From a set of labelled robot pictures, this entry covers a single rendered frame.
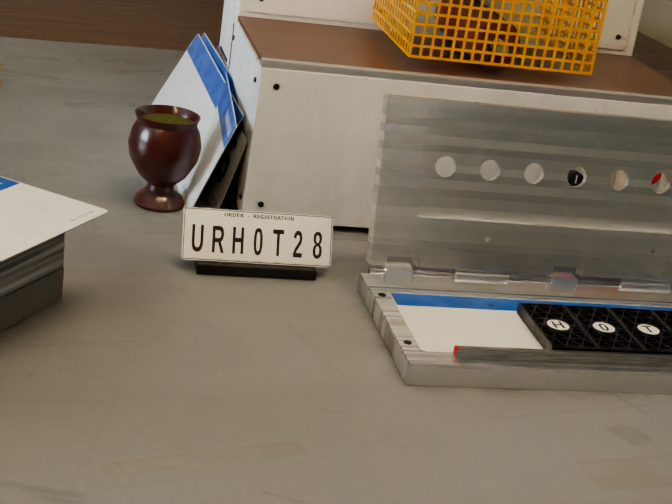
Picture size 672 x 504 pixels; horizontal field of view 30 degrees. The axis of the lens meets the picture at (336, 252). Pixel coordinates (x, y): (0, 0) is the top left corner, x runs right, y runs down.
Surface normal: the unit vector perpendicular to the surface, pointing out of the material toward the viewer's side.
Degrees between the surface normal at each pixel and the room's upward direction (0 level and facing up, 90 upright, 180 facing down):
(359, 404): 0
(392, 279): 90
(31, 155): 0
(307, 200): 90
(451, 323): 0
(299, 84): 90
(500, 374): 90
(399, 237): 79
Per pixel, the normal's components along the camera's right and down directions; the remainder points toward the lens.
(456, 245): 0.22, 0.21
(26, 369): 0.15, -0.92
